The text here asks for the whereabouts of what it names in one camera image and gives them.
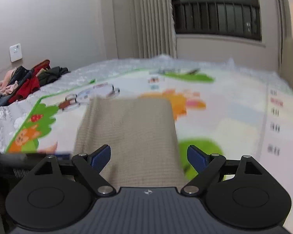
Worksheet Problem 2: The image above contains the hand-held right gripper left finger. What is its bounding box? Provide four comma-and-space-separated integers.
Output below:
35, 144, 116, 197

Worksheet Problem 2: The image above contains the white wall switch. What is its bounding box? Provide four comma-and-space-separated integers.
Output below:
10, 43, 23, 62

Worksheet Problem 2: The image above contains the beige striped sweater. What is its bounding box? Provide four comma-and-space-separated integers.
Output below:
73, 97, 189, 191

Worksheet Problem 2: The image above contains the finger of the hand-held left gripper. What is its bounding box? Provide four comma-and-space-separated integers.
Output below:
27, 152, 72, 164

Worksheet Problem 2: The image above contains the narrow beige curtain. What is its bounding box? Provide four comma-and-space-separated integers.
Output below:
271, 0, 292, 61

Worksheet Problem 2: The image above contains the pink garment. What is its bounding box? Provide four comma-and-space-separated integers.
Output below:
0, 68, 19, 96

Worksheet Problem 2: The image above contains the cartoon animal play mat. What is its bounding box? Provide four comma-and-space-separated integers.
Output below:
0, 67, 293, 225

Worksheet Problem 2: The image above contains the dark grey garment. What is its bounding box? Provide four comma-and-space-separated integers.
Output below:
38, 66, 71, 87

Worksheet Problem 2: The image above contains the beige pleated curtain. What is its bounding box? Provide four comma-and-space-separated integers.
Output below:
100, 0, 177, 60

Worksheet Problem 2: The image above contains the red garment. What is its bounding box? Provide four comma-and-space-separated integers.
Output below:
8, 59, 51, 103

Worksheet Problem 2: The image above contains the dark window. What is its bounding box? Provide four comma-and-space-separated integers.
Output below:
168, 0, 266, 47

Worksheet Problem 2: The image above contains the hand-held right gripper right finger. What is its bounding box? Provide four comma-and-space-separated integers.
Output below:
181, 145, 263, 197

